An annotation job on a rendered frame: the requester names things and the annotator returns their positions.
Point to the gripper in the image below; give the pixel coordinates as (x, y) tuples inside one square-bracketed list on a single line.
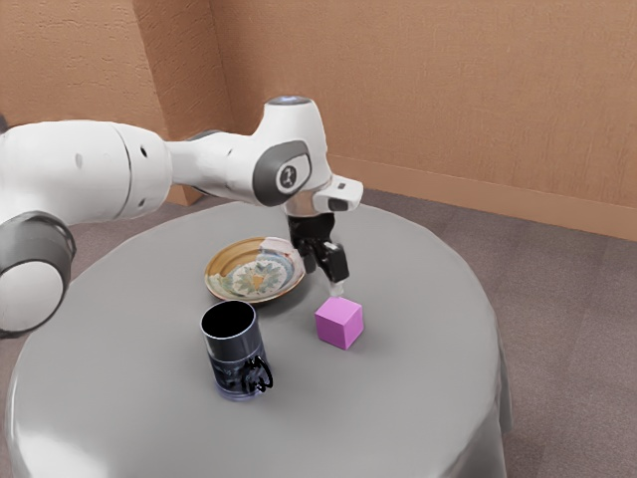
[(311, 229)]

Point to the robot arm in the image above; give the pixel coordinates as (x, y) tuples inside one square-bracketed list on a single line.
[(209, 159)]

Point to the pink cube block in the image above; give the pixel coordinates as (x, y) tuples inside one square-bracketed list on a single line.
[(338, 323)]

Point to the patterned ceramic plate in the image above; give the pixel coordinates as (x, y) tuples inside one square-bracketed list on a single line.
[(254, 271)]

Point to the dark blue glass mug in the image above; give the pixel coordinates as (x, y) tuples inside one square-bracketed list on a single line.
[(234, 353)]

